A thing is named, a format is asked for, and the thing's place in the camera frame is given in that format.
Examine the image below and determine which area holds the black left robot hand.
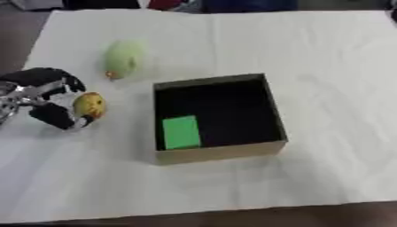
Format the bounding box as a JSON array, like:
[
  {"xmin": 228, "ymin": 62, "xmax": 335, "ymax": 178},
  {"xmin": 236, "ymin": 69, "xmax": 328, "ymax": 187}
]
[{"xmin": 0, "ymin": 67, "xmax": 98, "ymax": 131}]

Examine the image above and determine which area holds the yellow toy fruit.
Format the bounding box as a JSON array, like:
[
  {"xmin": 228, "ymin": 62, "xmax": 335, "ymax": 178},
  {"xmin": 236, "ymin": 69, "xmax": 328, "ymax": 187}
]
[{"xmin": 71, "ymin": 91, "xmax": 109, "ymax": 120}]

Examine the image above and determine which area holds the cardboard box with black inside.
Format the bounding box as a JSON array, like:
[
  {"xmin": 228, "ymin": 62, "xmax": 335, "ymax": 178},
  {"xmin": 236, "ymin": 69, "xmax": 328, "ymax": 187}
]
[{"xmin": 152, "ymin": 73, "xmax": 291, "ymax": 166}]

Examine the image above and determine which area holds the pale green toy fruit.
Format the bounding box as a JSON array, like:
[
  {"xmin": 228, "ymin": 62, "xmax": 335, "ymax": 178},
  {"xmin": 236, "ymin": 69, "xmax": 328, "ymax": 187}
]
[{"xmin": 104, "ymin": 40, "xmax": 146, "ymax": 81}]

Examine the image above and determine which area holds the green rectangular block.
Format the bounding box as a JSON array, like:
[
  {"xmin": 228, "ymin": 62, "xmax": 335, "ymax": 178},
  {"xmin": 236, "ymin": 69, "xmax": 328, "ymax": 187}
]
[{"xmin": 161, "ymin": 114, "xmax": 204, "ymax": 151}]

